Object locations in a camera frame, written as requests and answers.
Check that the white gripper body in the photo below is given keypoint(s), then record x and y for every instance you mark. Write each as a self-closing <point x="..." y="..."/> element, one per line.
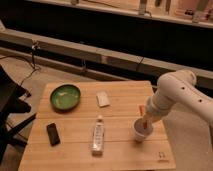
<point x="156" y="108"/>

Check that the red pepper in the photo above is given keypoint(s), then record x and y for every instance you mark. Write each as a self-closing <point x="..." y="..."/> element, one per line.
<point x="145" y="122"/>

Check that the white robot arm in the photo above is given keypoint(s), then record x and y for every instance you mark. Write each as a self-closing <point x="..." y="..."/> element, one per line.
<point x="178" y="87"/>

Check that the white plastic bottle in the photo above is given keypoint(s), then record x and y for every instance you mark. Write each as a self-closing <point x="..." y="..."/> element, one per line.
<point x="98" y="137"/>

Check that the green bowl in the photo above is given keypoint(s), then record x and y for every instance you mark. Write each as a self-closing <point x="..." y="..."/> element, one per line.
<point x="65" y="97"/>

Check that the black phone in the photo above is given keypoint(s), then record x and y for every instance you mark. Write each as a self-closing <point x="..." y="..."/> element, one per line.
<point x="53" y="134"/>

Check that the black stand frame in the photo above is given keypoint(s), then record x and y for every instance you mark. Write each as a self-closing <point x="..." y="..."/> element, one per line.
<point x="10" y="102"/>

